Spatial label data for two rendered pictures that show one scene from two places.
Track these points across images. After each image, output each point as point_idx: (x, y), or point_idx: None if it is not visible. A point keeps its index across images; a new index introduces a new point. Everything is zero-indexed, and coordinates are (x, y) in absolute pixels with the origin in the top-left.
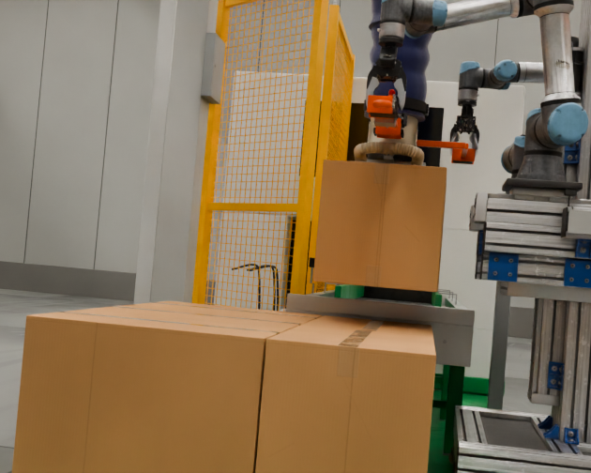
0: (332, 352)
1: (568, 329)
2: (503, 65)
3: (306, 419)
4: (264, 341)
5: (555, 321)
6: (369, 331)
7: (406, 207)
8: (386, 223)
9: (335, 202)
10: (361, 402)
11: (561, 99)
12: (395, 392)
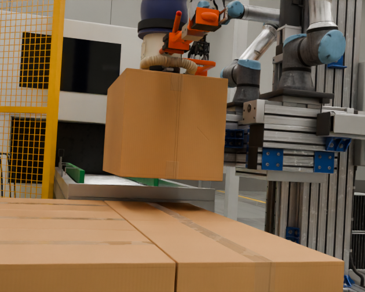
0: (248, 269)
1: (303, 203)
2: (234, 4)
3: None
4: (175, 265)
5: (289, 196)
6: (193, 223)
7: (197, 111)
8: (181, 125)
9: (138, 106)
10: None
11: (329, 26)
12: None
